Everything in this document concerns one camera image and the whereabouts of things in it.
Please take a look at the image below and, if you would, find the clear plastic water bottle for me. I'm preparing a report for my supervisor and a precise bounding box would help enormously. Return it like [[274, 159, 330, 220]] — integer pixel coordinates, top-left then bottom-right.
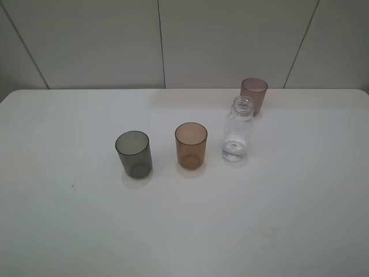
[[222, 96, 254, 162]]

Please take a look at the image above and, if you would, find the brown translucent plastic cup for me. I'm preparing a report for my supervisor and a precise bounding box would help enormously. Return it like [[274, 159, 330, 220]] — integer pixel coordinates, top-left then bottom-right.
[[175, 122, 208, 170]]

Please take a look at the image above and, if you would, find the grey translucent plastic cup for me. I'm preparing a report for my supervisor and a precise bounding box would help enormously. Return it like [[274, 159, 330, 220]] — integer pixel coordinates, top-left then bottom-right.
[[115, 130, 152, 179]]

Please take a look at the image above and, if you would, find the pink translucent plastic cup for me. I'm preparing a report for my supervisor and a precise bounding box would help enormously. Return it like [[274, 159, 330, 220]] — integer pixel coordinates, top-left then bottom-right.
[[240, 78, 268, 117]]

